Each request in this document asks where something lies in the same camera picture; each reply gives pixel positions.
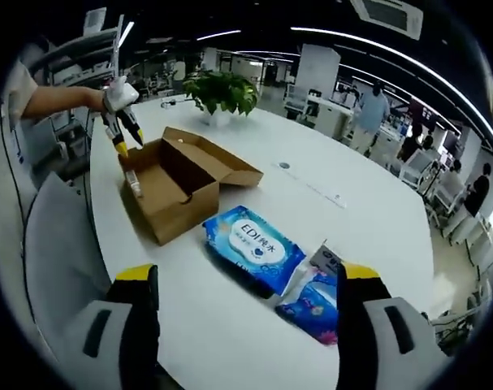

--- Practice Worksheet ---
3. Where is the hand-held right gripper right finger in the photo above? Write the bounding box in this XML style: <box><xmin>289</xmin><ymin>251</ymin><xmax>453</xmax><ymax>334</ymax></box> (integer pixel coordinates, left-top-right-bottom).
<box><xmin>335</xmin><ymin>262</ymin><xmax>450</xmax><ymax>390</ymax></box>

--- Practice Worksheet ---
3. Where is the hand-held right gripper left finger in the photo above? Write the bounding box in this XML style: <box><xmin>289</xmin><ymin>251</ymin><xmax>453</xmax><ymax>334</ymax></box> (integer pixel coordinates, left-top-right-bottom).
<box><xmin>69</xmin><ymin>262</ymin><xmax>161</xmax><ymax>390</ymax></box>

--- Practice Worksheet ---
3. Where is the white spray bottle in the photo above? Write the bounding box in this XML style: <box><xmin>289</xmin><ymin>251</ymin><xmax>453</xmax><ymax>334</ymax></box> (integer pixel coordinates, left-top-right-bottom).
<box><xmin>125</xmin><ymin>169</ymin><xmax>145</xmax><ymax>199</ymax></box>

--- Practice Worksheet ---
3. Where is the blue soft tissue pack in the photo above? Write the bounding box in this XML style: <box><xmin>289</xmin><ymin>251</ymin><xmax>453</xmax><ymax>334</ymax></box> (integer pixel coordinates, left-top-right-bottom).
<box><xmin>275</xmin><ymin>267</ymin><xmax>340</xmax><ymax>346</ymax></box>

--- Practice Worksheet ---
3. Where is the small white blue carton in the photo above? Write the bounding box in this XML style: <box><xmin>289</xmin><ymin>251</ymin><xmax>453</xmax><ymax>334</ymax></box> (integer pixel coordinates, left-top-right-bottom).
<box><xmin>310</xmin><ymin>239</ymin><xmax>344</xmax><ymax>272</ymax></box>

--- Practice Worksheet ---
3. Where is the brown cardboard shoe box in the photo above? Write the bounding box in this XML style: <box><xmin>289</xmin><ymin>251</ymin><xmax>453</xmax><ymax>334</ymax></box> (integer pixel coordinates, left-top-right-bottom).
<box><xmin>118</xmin><ymin>126</ymin><xmax>265</xmax><ymax>247</ymax></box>

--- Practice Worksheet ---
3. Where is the blue wet wipes soft pack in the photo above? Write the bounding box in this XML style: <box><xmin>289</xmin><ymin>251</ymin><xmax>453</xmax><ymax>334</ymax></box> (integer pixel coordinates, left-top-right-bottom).
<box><xmin>201</xmin><ymin>205</ymin><xmax>307</xmax><ymax>297</ymax></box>

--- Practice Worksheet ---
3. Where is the person's left hand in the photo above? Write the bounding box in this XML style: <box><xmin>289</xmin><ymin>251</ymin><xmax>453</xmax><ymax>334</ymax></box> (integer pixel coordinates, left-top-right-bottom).
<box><xmin>86</xmin><ymin>87</ymin><xmax>109</xmax><ymax>113</ymax></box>

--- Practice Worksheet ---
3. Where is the grey metal storage shelf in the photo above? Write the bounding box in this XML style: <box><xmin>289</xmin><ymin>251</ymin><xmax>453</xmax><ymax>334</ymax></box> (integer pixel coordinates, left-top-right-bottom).
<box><xmin>38</xmin><ymin>15</ymin><xmax>136</xmax><ymax>139</ymax></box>

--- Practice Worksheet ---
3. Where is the white plant pot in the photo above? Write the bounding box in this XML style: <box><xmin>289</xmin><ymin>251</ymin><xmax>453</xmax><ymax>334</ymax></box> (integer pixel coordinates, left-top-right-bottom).
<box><xmin>203</xmin><ymin>107</ymin><xmax>233</xmax><ymax>127</ymax></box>

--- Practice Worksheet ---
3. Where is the grey mesh office chair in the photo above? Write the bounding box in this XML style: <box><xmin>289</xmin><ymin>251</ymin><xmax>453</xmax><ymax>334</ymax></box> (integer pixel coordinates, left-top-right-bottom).
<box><xmin>24</xmin><ymin>170</ymin><xmax>182</xmax><ymax>390</ymax></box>

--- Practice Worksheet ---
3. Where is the green leafy plant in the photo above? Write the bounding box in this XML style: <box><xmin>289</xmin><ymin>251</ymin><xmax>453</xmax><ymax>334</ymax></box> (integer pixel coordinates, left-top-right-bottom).
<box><xmin>182</xmin><ymin>69</ymin><xmax>260</xmax><ymax>117</ymax></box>

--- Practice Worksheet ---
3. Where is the person's beige shirt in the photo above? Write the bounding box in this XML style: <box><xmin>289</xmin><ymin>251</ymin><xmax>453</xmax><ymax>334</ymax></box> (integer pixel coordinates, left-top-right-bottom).
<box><xmin>2</xmin><ymin>60</ymin><xmax>39</xmax><ymax>121</ymax></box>

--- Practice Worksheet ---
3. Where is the white office chair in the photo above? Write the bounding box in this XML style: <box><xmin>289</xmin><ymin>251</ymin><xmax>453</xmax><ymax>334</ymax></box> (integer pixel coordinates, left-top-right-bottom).
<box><xmin>432</xmin><ymin>174</ymin><xmax>466</xmax><ymax>228</ymax></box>
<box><xmin>400</xmin><ymin>153</ymin><xmax>434</xmax><ymax>192</ymax></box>

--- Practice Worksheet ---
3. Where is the white office desk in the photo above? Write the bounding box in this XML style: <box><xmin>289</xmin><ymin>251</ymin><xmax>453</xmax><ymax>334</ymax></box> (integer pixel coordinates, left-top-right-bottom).
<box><xmin>317</xmin><ymin>97</ymin><xmax>352</xmax><ymax>141</ymax></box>

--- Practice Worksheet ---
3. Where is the long ceiling light strip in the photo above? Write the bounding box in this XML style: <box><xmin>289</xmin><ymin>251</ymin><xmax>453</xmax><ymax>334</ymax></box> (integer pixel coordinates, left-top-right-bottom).
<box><xmin>290</xmin><ymin>27</ymin><xmax>493</xmax><ymax>151</ymax></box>

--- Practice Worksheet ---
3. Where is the ceiling air vent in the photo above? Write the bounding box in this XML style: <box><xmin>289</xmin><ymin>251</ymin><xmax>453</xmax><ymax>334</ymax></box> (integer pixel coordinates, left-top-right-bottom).
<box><xmin>349</xmin><ymin>0</ymin><xmax>425</xmax><ymax>41</ymax></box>

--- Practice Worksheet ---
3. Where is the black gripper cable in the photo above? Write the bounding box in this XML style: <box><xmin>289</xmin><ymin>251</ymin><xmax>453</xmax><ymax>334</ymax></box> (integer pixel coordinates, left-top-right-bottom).
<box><xmin>81</xmin><ymin>109</ymin><xmax>93</xmax><ymax>196</ymax></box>

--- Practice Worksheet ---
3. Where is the tangle of black cables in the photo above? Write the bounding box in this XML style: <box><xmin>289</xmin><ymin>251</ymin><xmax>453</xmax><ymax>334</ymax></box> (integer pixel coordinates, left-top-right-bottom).
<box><xmin>428</xmin><ymin>308</ymin><xmax>474</xmax><ymax>354</ymax></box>

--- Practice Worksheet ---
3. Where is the thin black cable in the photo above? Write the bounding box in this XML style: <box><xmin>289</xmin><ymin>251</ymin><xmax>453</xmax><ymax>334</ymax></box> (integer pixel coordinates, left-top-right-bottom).
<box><xmin>0</xmin><ymin>107</ymin><xmax>38</xmax><ymax>322</ymax></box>

